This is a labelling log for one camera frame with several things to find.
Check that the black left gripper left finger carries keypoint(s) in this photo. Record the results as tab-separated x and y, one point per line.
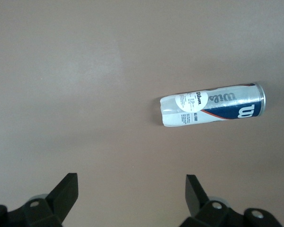
54	208

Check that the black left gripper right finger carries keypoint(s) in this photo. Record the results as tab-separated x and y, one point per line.
203	212

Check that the Wilson tennis ball can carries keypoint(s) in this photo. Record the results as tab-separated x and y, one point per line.
213	106

